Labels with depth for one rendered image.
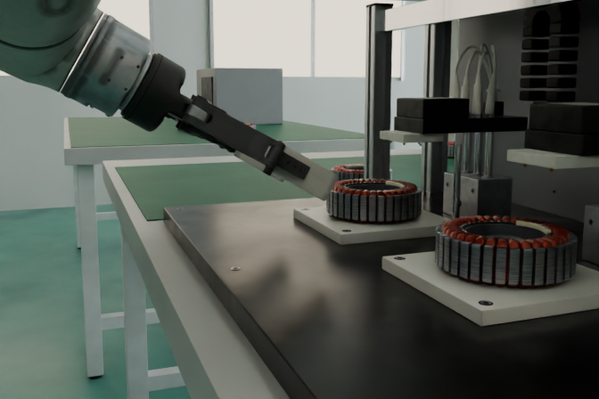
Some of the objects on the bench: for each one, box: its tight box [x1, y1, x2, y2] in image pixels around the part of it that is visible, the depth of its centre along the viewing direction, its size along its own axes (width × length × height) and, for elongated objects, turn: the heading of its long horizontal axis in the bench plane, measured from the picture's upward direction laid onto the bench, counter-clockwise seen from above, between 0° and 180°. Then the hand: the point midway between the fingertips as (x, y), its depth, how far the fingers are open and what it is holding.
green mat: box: [115, 154, 455, 221], centre depth 133 cm, size 94×61×1 cm
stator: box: [326, 178, 422, 224], centre depth 76 cm, size 11×11×4 cm
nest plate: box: [293, 206, 449, 245], centre depth 76 cm, size 15×15×1 cm
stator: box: [435, 216, 578, 289], centre depth 53 cm, size 11×11×4 cm
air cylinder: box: [443, 170, 513, 220], centre depth 81 cm, size 5×8×6 cm
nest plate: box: [382, 251, 599, 326], centre depth 54 cm, size 15×15×1 cm
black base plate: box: [163, 191, 599, 399], centre depth 66 cm, size 47×64×2 cm
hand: (299, 175), depth 72 cm, fingers open, 13 cm apart
